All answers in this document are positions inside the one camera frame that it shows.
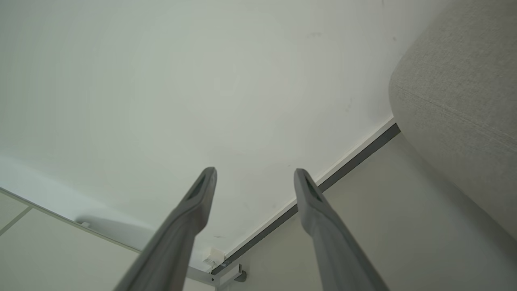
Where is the white partition panel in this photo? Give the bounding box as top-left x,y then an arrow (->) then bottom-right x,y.
0,187 -> 214,291

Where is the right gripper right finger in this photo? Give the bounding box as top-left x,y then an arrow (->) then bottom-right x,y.
294,168 -> 389,291

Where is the white wall socket box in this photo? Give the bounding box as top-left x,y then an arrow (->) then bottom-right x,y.
204,247 -> 226,267

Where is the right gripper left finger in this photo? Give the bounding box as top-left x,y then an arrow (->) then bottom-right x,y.
113,167 -> 218,291

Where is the grey fabric sofa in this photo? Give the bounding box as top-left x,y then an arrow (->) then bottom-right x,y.
389,0 -> 517,243

